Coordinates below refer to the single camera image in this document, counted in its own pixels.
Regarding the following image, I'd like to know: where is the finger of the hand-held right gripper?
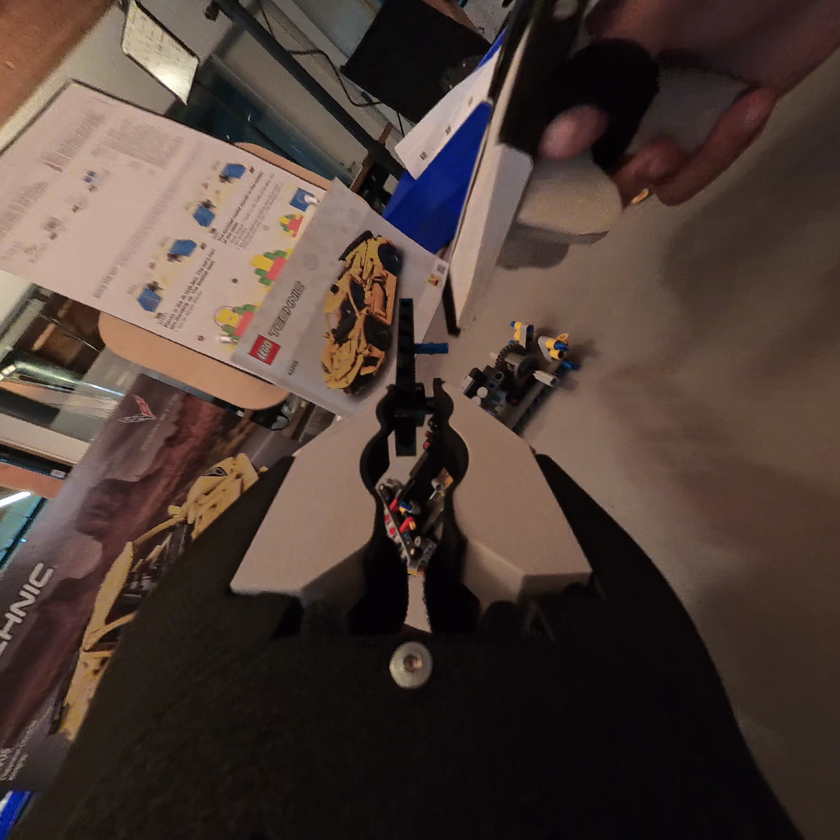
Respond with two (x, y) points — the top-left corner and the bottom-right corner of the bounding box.
(441, 141), (534, 336)

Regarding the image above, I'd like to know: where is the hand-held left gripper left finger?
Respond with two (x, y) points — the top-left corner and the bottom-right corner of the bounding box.
(230, 387), (411, 621)

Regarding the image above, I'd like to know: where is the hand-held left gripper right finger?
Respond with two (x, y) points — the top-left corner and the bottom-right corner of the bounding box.
(423, 379), (593, 621)

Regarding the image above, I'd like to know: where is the black toy brick frame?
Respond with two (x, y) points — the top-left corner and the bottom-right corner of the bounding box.
(375, 298), (450, 457)

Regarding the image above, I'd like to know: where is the grey desk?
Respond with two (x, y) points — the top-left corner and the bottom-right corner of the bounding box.
(289, 52), (840, 840)

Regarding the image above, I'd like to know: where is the person's right hand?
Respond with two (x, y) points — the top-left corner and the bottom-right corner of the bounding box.
(539, 0), (840, 207)

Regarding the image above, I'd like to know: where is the blue storage bin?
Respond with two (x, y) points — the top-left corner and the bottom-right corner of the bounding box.
(382, 98), (494, 253)

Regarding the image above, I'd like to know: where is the white paper card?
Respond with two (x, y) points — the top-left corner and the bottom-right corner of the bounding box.
(394, 29), (509, 179)

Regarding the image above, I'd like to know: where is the black monitor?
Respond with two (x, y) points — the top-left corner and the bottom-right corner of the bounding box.
(341, 0), (492, 124)

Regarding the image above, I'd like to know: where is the toy car chassis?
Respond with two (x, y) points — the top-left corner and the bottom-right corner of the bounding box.
(377, 320), (581, 577)

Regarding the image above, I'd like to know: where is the grey instruction booklet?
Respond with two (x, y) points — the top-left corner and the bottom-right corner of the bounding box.
(230, 178), (450, 417)

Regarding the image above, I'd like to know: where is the toy car box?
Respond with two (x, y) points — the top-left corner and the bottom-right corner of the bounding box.
(0, 374), (296, 782)

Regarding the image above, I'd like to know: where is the black metal bar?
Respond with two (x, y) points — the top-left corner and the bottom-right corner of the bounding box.
(203, 0), (404, 178)

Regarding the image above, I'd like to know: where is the white printed instruction sheet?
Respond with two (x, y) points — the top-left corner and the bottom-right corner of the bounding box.
(0, 82), (329, 361)

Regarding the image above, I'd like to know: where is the small white notice board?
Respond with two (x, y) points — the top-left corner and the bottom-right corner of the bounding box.
(120, 0), (201, 105)

